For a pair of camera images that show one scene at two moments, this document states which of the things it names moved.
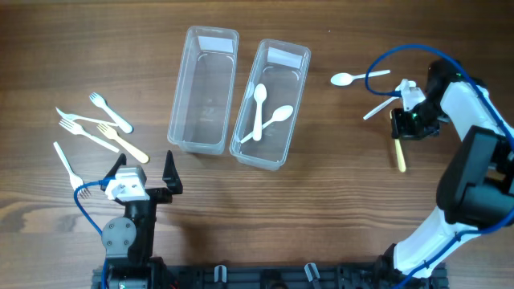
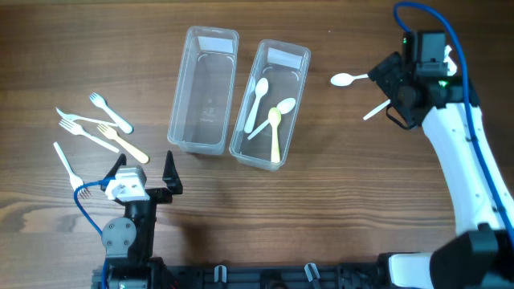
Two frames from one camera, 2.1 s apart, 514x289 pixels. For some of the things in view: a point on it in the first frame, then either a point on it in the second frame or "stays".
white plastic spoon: [371, 113] stays
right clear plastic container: [282, 67] stays
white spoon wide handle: [260, 94] → [261, 89]
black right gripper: [407, 125] → [385, 86]
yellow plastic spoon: [399, 152] → [275, 116]
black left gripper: [157, 193] stays
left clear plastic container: [202, 91] stays
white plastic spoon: [346, 79] stays
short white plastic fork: [99, 100] stays
